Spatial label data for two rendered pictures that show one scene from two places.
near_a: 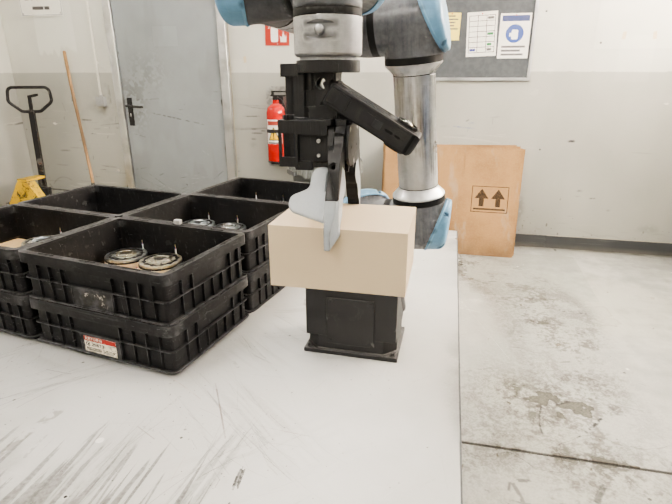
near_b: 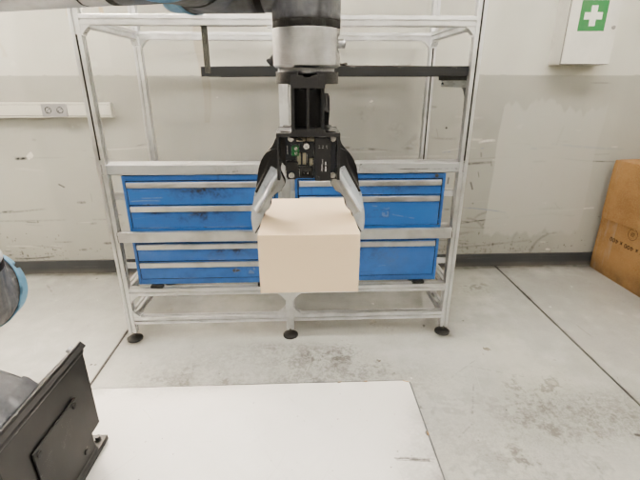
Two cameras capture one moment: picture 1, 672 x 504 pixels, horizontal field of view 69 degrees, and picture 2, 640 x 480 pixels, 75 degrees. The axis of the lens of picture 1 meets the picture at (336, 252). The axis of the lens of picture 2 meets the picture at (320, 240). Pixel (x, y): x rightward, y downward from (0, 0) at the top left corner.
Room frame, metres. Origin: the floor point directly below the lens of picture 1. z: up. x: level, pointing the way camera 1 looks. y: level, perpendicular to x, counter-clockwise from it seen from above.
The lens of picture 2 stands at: (0.71, 0.51, 1.29)
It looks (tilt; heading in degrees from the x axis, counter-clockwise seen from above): 21 degrees down; 255
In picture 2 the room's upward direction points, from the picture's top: straight up
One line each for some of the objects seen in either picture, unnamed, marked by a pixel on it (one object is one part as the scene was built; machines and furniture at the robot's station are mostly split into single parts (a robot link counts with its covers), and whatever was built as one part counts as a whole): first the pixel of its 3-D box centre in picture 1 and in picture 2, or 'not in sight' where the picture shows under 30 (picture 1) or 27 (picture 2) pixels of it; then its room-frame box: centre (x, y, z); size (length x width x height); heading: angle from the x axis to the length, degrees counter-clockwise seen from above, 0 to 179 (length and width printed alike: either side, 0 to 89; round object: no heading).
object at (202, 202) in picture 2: not in sight; (205, 231); (0.75, -1.48, 0.60); 0.72 x 0.03 x 0.56; 167
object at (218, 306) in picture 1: (146, 308); not in sight; (1.06, 0.45, 0.76); 0.40 x 0.30 x 0.12; 68
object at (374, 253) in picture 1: (346, 244); (308, 240); (0.58, -0.01, 1.08); 0.16 x 0.12 x 0.07; 77
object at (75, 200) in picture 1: (108, 217); not in sight; (1.49, 0.72, 0.87); 0.40 x 0.30 x 0.11; 68
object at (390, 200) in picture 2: not in sight; (369, 230); (-0.03, -1.30, 0.60); 0.72 x 0.03 x 0.56; 167
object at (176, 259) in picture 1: (160, 260); not in sight; (1.13, 0.43, 0.86); 0.10 x 0.10 x 0.01
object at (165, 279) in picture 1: (137, 246); not in sight; (1.06, 0.45, 0.92); 0.40 x 0.30 x 0.02; 68
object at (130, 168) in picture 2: not in sight; (286, 167); (0.35, -1.42, 0.91); 1.70 x 0.10 x 0.05; 167
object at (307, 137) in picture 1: (322, 116); (308, 127); (0.59, 0.02, 1.24); 0.09 x 0.08 x 0.12; 77
